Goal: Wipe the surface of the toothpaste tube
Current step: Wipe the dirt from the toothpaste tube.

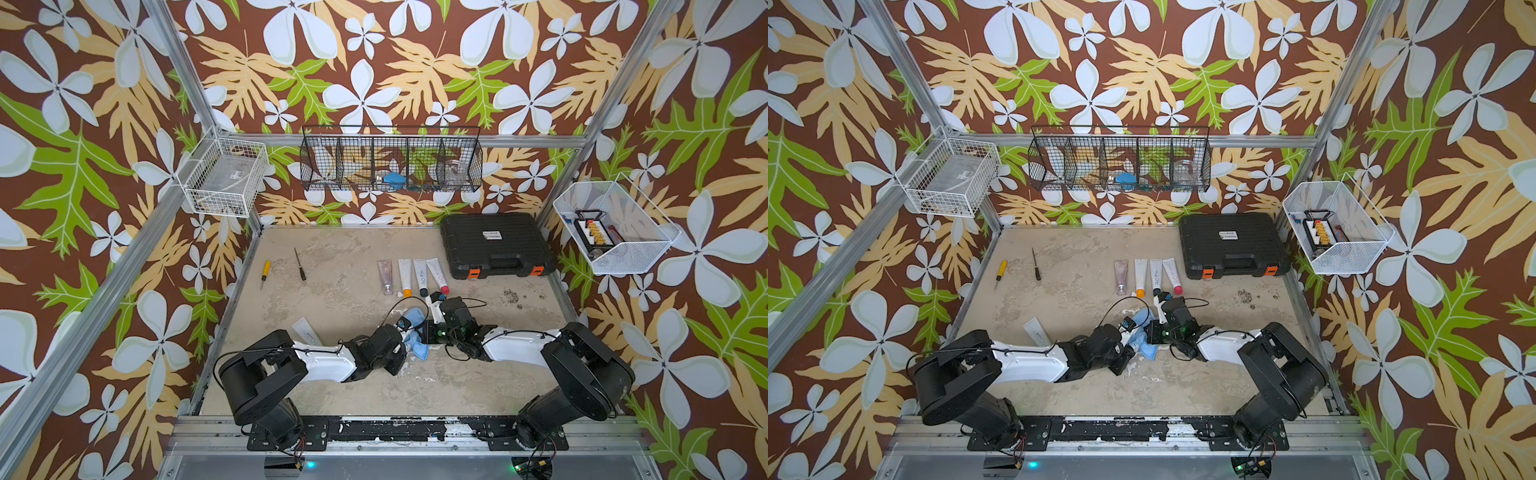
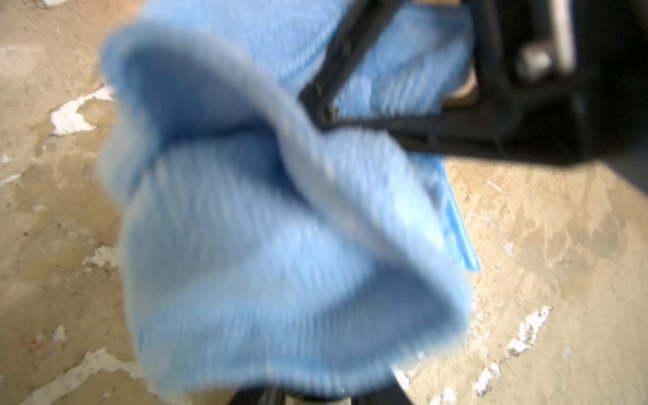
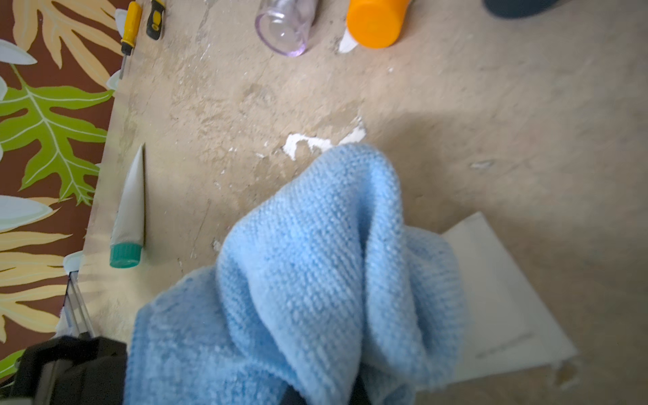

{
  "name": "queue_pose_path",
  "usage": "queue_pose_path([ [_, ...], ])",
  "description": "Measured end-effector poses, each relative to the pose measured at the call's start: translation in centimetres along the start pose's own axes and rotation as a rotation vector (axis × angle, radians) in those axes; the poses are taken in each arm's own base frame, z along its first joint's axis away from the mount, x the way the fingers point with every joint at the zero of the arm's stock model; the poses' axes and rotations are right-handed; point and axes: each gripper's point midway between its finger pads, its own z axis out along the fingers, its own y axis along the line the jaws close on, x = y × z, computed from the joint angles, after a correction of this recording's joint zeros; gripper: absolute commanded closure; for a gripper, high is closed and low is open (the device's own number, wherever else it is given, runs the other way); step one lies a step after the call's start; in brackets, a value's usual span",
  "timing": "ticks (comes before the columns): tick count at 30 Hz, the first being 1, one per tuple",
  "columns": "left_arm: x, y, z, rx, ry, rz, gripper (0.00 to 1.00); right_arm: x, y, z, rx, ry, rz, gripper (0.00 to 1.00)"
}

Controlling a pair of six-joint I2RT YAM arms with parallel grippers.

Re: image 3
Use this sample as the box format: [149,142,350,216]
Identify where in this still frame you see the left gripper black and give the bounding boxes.
[9,336,128,404]

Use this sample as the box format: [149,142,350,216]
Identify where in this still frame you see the green cap toothpaste tube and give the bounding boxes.
[110,145,145,268]

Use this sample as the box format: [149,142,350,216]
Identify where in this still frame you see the blue microfiber cloth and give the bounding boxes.
[124,144,466,404]

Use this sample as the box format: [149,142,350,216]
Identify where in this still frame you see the clear pink tube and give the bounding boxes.
[255,0,319,57]

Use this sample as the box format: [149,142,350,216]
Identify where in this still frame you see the black cap toothpaste tube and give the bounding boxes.
[443,212,578,382]

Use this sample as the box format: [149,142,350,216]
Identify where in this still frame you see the orange cap toothpaste tube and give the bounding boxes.
[346,0,410,49]

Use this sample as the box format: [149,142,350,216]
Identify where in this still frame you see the dark cap toothpaste tube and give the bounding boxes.
[482,0,560,20]

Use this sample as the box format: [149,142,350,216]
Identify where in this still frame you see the black handle screwdriver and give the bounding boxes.
[146,0,165,41]

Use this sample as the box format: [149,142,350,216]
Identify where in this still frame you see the yellow handle screwdriver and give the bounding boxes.
[116,1,142,79]

